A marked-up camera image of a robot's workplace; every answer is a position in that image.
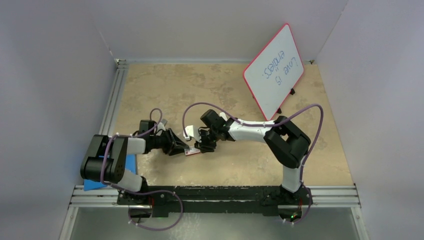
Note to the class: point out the white stapler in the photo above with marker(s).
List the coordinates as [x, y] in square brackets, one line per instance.
[191, 132]

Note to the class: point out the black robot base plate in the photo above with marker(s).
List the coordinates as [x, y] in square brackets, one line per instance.
[268, 200]

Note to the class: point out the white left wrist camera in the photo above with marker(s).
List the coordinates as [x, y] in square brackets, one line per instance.
[161, 125]

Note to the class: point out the black whiteboard easel stand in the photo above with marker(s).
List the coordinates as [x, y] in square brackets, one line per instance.
[285, 99]

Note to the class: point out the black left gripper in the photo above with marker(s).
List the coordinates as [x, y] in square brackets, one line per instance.
[171, 148]

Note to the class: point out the red white staple box sleeve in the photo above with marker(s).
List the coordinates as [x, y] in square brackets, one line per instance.
[191, 151]

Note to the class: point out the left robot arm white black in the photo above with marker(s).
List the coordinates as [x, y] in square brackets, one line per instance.
[105, 159]

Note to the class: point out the red framed whiteboard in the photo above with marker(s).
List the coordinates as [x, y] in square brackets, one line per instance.
[274, 72]

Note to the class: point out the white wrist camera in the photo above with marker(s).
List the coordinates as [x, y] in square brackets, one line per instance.
[161, 125]
[223, 115]

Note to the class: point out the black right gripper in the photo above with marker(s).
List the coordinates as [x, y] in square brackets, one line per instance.
[203, 145]

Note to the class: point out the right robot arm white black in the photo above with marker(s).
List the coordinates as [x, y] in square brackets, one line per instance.
[287, 142]

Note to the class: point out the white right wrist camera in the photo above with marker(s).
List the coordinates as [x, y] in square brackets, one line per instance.
[223, 115]

